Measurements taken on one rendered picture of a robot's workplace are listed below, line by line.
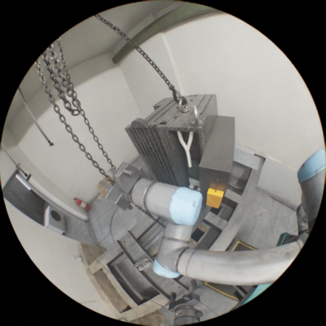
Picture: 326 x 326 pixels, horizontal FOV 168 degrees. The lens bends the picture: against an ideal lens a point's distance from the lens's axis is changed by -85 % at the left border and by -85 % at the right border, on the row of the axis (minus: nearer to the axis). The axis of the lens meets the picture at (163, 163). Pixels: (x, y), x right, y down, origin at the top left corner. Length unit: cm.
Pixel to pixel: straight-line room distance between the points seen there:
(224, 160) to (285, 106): 121
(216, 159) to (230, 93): 117
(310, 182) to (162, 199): 32
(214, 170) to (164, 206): 26
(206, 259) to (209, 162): 33
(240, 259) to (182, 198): 17
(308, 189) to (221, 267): 23
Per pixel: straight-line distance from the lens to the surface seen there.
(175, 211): 21
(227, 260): 24
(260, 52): 144
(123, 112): 279
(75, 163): 275
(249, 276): 24
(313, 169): 30
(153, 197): 23
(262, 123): 158
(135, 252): 133
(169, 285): 126
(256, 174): 157
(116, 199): 30
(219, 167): 43
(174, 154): 55
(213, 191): 53
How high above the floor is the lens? 182
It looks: 43 degrees down
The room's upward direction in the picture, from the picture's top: 24 degrees counter-clockwise
